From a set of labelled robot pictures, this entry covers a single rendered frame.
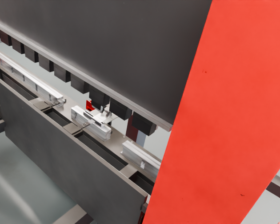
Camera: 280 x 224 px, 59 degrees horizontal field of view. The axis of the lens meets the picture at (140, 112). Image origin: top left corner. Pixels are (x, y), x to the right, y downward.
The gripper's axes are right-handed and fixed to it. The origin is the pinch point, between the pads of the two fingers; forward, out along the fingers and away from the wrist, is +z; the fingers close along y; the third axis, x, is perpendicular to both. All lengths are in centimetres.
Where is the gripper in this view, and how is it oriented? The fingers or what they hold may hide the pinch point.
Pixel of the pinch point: (105, 112)
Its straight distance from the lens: 190.7
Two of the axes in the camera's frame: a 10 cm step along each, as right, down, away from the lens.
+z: -5.2, 8.5, -0.4
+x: 3.5, 2.5, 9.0
